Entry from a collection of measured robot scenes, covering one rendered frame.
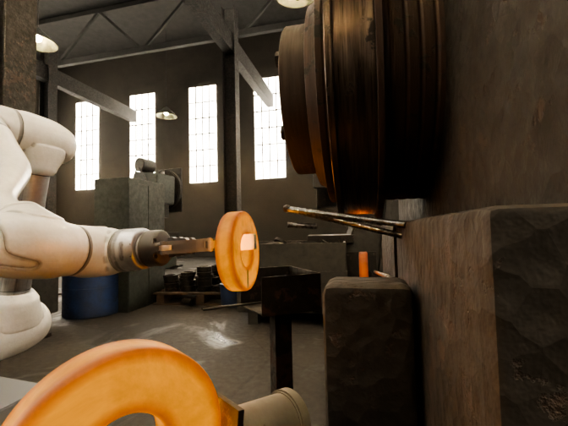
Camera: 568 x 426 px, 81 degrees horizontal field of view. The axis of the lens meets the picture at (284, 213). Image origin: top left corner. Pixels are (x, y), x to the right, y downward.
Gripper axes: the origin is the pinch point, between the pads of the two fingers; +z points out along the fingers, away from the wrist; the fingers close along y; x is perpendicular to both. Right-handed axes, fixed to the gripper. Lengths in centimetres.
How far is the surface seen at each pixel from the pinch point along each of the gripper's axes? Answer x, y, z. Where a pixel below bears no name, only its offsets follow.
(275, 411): -15.8, 30.0, 14.4
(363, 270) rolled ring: -15, -67, 22
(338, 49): 24.3, 18.8, 22.8
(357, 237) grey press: -8, -290, 17
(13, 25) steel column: 187, -146, -241
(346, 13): 29.0, 18.7, 24.3
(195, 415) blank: -12.8, 36.8, 9.8
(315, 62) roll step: 24.5, 16.3, 19.5
